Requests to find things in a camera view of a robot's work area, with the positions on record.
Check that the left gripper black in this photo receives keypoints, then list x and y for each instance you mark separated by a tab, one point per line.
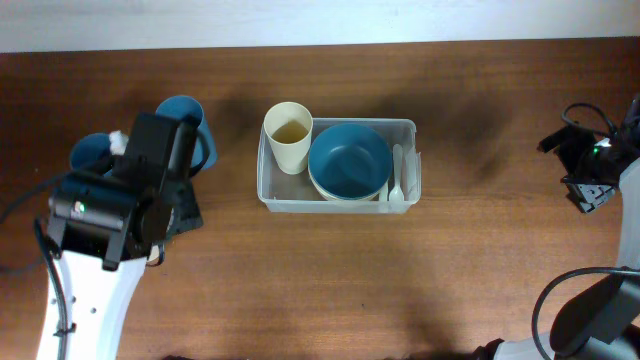
194	214

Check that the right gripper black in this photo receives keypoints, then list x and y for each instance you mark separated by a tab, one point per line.
584	196

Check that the blue cup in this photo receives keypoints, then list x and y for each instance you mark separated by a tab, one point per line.
178	107
92	153

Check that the cream cup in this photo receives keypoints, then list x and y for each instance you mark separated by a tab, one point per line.
288	127
156	256

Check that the blue bowl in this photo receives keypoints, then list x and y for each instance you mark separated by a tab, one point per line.
350	160

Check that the white plastic spoon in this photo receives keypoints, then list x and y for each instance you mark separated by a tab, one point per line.
396	194

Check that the white plastic fork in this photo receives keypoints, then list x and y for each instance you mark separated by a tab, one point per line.
383	198

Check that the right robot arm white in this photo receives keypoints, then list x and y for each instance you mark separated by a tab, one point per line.
598	322

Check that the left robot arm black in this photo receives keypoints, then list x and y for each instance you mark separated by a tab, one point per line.
103	224

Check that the clear plastic container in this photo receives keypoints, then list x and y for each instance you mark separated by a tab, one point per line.
285	193

